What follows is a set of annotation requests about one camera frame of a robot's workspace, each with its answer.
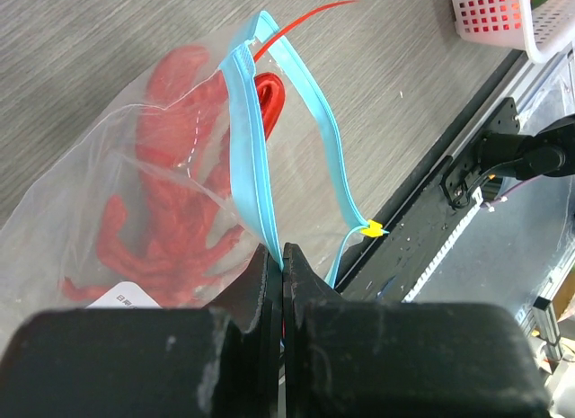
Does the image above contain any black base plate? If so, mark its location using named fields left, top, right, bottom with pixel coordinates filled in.
left=336, top=97, right=520, bottom=303

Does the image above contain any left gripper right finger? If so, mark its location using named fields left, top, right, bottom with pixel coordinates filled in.
left=282, top=244, right=551, bottom=417

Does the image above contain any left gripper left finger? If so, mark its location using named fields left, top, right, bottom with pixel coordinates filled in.
left=1, top=247, right=282, bottom=417

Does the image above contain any white plastic basket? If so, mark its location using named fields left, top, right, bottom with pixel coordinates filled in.
left=451, top=0, right=574, bottom=64

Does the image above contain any red toy lobster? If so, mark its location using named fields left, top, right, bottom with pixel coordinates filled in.
left=57, top=0, right=360, bottom=307

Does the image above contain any clear zip top bag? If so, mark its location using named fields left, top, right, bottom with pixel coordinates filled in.
left=0, top=9, right=392, bottom=338

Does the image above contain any perforated cable duct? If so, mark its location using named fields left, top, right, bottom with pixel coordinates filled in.
left=402, top=189, right=483, bottom=303

